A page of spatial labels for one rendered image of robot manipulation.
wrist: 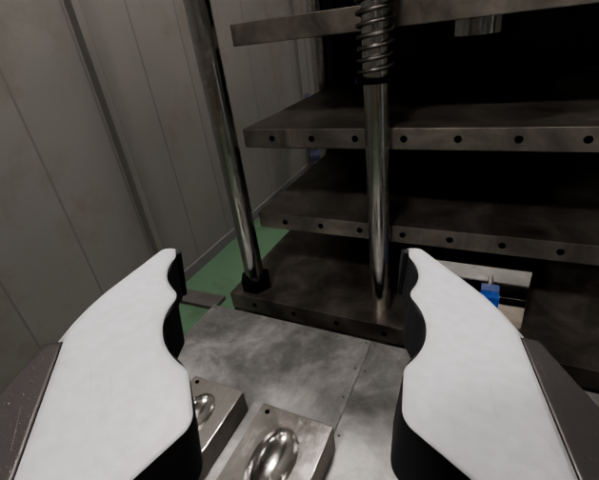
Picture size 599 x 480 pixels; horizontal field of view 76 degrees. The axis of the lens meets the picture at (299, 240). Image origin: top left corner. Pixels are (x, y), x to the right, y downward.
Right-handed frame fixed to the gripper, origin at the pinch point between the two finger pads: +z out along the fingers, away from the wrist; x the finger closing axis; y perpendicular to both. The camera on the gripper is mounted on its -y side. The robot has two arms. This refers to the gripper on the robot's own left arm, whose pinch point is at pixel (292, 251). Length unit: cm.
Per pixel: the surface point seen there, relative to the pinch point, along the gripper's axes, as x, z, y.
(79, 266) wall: -109, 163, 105
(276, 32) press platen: -3, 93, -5
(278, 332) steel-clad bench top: -2, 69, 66
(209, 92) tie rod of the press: -19, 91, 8
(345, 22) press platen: 13, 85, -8
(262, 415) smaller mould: -5, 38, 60
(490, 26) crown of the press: 49, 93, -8
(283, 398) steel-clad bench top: -1, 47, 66
